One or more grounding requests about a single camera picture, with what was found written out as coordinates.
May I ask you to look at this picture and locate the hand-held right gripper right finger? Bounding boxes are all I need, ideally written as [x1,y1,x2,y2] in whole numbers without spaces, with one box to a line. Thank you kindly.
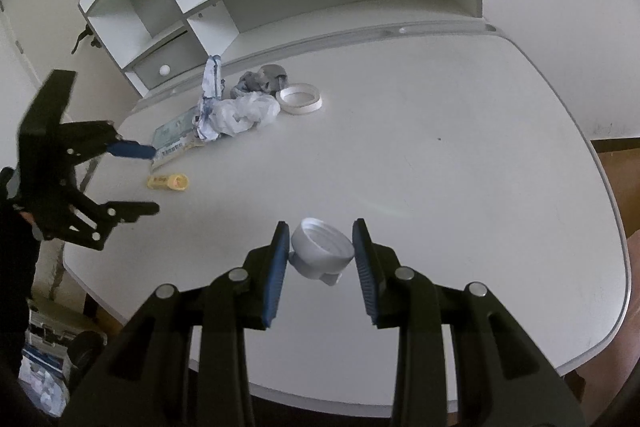
[351,218,586,427]

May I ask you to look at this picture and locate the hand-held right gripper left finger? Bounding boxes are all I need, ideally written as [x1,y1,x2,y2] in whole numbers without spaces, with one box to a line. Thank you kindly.
[60,221,292,427]

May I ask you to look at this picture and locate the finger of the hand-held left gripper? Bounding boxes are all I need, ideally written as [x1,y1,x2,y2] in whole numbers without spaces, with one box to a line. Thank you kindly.
[60,121,157,172]
[60,201,161,252]

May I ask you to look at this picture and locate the green biscuit packet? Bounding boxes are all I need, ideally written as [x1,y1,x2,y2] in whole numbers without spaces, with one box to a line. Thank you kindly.
[150,117,206,172]

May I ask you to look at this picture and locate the white plastic cup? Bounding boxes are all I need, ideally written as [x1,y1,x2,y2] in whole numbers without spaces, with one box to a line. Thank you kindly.
[287,217,355,286]

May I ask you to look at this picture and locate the person's left forearm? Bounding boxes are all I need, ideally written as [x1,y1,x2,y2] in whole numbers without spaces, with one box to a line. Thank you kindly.
[0,167,43,388]

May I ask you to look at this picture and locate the blue white crumpled wrapper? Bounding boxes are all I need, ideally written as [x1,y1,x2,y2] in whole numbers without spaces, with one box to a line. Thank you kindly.
[192,54,226,142]

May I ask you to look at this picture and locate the grey shelf drawer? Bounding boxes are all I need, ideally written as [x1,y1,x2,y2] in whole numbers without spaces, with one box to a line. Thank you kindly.
[131,38,211,90]

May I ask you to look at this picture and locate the crumpled white plastic bag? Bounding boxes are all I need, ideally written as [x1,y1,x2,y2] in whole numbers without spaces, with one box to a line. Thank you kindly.
[212,91,282,138]

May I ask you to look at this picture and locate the white door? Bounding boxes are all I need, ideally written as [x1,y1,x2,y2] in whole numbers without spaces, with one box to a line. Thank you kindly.
[0,0,136,138]

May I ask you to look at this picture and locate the grey storage box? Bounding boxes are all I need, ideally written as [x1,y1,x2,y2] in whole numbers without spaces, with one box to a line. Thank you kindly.
[27,299,76,350]

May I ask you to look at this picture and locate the grey crumpled paper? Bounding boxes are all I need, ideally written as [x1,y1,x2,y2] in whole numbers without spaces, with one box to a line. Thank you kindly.
[231,63,288,98]

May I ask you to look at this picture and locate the white tape roll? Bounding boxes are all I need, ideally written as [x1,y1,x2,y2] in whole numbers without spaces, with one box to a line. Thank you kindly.
[276,84,323,115]

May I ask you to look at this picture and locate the white blue plastic pile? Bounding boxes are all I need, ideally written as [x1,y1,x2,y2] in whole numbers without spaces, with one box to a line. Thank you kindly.
[20,347,68,410]

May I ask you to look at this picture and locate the white desk shelf unit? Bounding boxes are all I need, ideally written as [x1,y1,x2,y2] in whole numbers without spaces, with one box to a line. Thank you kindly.
[77,0,485,100]

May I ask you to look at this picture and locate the black door handle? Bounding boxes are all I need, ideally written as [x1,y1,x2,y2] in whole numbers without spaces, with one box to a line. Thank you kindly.
[71,26,91,55]

